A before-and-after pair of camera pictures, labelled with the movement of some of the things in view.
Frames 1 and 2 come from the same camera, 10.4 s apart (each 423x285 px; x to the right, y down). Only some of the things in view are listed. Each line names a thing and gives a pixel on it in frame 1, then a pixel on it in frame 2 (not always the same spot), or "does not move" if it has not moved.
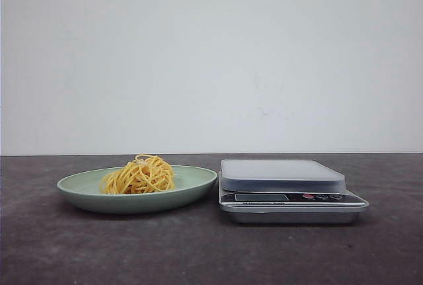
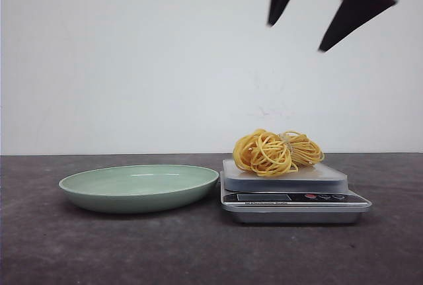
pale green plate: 139,189 does not move
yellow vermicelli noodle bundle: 143,174 → 270,153
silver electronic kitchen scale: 287,192 does not move
